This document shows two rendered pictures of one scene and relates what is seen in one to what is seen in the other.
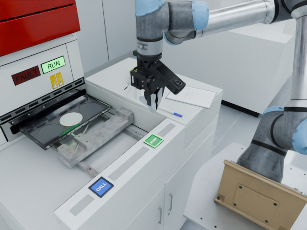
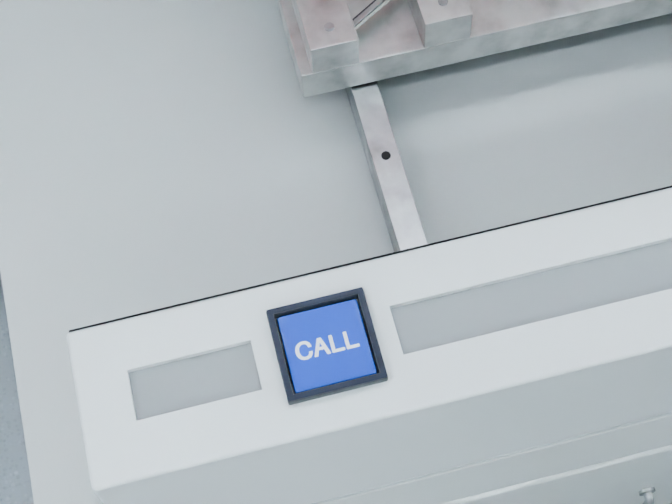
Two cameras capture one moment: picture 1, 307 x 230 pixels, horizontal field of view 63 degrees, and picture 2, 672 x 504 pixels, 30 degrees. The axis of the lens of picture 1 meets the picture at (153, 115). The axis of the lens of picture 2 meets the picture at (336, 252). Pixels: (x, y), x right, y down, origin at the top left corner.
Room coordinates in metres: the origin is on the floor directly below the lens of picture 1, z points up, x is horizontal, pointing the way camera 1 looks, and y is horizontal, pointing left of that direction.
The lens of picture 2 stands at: (0.29, -0.02, 1.61)
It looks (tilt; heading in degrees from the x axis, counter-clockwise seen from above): 64 degrees down; 42
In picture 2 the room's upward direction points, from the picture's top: 4 degrees counter-clockwise
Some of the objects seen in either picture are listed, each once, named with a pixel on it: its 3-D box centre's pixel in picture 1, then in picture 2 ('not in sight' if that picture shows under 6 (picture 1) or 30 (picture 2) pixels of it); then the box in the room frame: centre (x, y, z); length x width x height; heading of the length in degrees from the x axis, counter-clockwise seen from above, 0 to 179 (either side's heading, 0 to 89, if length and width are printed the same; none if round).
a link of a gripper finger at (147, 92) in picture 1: (150, 92); not in sight; (0.66, 0.01, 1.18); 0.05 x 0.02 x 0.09; 142
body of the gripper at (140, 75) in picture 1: (148, 70); not in sight; (0.69, 0.02, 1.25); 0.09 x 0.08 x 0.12; 52
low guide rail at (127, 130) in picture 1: (115, 123); not in sight; (0.94, 0.18, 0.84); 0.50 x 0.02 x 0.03; 52
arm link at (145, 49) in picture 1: (149, 45); not in sight; (0.69, 0.01, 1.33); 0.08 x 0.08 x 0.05
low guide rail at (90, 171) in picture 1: (69, 156); (340, 18); (0.72, 0.35, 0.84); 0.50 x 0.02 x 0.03; 52
